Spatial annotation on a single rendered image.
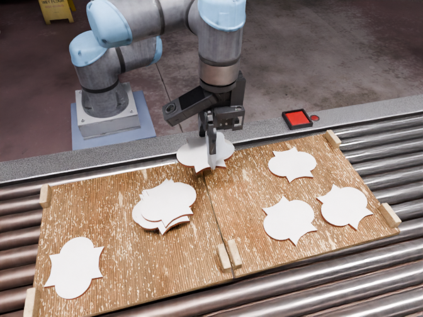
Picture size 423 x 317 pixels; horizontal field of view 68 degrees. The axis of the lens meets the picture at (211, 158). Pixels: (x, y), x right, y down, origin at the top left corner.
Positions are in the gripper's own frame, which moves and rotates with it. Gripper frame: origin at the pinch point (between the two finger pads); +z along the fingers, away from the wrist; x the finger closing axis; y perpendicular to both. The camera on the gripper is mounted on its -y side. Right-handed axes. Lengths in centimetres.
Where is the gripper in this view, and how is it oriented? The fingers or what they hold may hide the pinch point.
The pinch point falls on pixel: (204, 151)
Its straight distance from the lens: 73.6
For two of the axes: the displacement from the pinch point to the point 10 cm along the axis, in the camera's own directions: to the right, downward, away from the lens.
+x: -2.4, -7.2, 6.5
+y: 9.7, -1.5, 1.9
